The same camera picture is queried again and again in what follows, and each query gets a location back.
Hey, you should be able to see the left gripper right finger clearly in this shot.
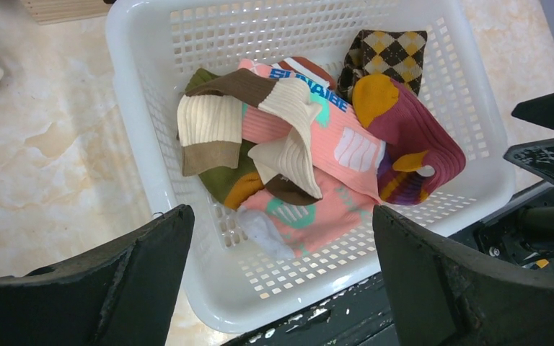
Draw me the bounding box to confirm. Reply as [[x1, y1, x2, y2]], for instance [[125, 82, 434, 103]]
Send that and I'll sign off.
[[372, 205, 554, 345]]

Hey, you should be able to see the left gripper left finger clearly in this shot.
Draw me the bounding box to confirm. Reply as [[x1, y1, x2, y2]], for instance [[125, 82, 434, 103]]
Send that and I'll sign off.
[[0, 205, 195, 345]]

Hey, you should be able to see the maroon striped sock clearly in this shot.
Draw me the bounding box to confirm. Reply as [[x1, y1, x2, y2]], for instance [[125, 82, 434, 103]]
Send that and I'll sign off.
[[351, 74, 466, 205]]

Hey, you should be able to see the green striped sock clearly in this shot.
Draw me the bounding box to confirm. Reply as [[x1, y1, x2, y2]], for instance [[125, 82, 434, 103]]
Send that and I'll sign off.
[[177, 94, 264, 209]]

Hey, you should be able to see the brown yellow argyle sock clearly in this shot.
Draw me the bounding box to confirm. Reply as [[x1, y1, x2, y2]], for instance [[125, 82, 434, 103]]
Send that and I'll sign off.
[[336, 30, 428, 102]]

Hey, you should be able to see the cream sock brown toe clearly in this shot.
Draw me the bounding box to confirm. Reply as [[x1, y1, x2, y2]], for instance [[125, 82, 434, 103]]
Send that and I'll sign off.
[[177, 68, 327, 205]]

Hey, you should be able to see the grey sock with red stripes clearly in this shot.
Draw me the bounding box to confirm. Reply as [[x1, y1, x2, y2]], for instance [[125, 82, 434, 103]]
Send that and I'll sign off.
[[272, 56, 336, 91]]

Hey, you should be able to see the wooden hanger rack frame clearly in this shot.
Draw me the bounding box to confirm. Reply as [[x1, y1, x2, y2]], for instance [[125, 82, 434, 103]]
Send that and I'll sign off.
[[22, 0, 114, 25]]

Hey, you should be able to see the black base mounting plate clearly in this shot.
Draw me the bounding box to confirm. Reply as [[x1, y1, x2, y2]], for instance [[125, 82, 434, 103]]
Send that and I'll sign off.
[[219, 181, 554, 346]]

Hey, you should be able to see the white plastic mesh basket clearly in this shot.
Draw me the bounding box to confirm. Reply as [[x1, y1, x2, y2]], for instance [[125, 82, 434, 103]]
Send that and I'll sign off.
[[105, 1, 515, 333]]

